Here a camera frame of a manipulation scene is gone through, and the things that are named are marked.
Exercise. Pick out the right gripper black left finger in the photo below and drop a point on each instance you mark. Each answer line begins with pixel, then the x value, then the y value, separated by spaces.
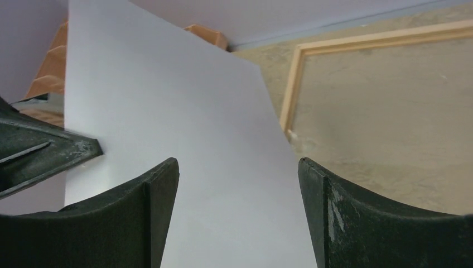
pixel 125 226

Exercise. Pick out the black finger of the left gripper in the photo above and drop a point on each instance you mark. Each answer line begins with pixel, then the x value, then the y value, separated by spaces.
pixel 33 151

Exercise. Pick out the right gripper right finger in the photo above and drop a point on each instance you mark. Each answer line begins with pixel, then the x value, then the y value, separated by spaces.
pixel 351 226

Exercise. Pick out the printed photo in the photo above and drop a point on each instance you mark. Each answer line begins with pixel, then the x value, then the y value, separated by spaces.
pixel 148 90

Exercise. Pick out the wooden picture frame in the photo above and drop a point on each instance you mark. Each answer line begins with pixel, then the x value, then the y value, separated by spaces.
pixel 410 36

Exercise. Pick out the orange file organizer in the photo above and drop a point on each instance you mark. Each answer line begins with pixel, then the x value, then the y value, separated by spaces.
pixel 45 99

